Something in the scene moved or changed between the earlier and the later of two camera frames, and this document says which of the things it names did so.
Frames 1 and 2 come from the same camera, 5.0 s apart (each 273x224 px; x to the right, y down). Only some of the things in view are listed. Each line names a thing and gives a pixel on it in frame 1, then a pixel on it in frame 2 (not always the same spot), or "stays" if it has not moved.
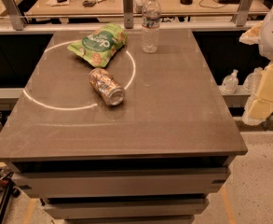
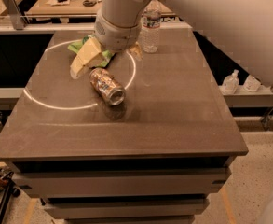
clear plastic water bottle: x=151 y=15 stays
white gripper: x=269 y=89 to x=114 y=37
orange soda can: x=106 y=87 stays
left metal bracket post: x=16 y=16 stays
